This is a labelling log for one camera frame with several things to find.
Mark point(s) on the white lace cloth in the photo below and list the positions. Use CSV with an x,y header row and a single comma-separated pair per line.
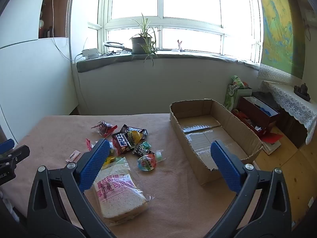
x,y
294,104

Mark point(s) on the pink table cloth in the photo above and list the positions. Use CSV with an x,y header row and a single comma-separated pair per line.
x,y
168,198

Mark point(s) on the clear round candy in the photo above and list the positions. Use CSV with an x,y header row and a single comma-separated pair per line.
x,y
146,163

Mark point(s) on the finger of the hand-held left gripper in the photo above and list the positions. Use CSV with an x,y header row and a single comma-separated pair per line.
x,y
17,153
6,145

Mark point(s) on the dark ornament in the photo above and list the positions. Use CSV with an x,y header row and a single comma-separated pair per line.
x,y
302,91

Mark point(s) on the clear green candy packet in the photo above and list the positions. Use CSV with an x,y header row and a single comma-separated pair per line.
x,y
159,156

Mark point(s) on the packaged sliced bread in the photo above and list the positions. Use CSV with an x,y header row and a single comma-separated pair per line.
x,y
118,191

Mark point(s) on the green snack bag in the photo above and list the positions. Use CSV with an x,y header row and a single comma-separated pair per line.
x,y
237,81

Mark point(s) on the grey windowsill cover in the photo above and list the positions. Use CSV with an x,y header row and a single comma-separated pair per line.
x,y
173,57

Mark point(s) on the black green snack packet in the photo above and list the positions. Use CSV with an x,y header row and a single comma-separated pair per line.
x,y
143,149

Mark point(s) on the white power adapter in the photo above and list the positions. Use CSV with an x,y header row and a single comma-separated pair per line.
x,y
90,52

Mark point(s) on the white framed window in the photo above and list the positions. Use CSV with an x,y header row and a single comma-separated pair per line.
x,y
188,0

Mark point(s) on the landscape wall poster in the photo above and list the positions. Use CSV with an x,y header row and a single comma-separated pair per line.
x,y
279,34

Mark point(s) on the brown chocolate bar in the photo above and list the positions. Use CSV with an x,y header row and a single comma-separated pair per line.
x,y
135,135
122,142

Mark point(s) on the potted spider plant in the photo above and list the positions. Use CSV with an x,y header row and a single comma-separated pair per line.
x,y
141,45

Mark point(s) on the wooden cabinet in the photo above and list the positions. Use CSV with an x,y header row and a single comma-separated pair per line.
x,y
294,131

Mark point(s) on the dark red box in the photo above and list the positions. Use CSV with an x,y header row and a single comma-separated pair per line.
x,y
257,116

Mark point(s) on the grey patterned cloth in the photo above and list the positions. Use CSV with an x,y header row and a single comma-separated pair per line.
x,y
272,73

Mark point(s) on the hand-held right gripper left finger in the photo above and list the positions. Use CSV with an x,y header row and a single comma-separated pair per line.
x,y
95,164

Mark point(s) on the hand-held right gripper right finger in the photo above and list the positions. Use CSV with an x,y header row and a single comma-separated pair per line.
x,y
225,166

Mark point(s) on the white cabinet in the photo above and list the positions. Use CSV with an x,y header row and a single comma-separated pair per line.
x,y
37,84

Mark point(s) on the red clear dark candy packet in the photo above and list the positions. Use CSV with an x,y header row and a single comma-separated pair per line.
x,y
104,127

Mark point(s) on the red paper folder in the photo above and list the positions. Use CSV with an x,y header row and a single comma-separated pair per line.
x,y
272,137

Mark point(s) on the green paper bag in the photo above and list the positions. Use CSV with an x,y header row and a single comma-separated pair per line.
x,y
232,99

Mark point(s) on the small figurine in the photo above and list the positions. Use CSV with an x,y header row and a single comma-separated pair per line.
x,y
179,45

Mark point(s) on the small pink sachet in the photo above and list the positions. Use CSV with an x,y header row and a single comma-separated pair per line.
x,y
72,155

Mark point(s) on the cardboard box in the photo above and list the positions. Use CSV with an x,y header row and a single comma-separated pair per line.
x,y
210,129

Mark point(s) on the clear red candy wrapper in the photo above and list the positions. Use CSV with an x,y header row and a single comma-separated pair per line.
x,y
88,143

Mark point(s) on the yellow snack packet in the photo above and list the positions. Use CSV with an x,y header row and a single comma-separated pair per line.
x,y
111,159

